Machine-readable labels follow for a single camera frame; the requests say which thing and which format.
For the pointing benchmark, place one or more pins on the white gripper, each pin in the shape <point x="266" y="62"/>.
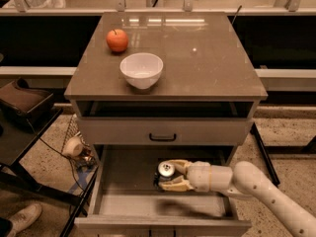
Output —
<point x="198" y="176"/>

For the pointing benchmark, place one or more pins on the blue pepsi can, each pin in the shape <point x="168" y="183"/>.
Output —
<point x="164" y="172"/>

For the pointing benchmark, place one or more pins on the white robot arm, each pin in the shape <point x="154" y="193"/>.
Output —
<point x="244" y="180"/>

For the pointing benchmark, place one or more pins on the open middle drawer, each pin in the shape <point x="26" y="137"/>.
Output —
<point x="126" y="203"/>

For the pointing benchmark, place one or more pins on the closed upper drawer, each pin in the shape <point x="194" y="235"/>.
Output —
<point x="135" y="131"/>

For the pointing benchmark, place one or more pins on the grey cabinet with brown top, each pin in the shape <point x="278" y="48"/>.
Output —
<point x="206" y="75"/>

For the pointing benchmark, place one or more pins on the black stand leg with caster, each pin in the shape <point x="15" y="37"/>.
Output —
<point x="265" y="155"/>

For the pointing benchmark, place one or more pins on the white round device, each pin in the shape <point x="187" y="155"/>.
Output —
<point x="73" y="147"/>

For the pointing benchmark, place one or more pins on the white bowl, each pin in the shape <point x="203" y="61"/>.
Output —
<point x="141" y="70"/>

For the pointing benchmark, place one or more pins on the red apple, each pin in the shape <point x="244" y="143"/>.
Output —
<point x="117" y="40"/>

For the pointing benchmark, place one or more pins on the brown padded box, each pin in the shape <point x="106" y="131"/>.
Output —
<point x="23" y="104"/>

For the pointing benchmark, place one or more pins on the white sneaker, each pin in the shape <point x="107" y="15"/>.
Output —
<point x="24" y="218"/>

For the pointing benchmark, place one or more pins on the black side table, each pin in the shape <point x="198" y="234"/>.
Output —
<point x="15" y="142"/>

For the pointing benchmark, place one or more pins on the black drawer handle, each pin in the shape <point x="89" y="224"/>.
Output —
<point x="162" y="138"/>

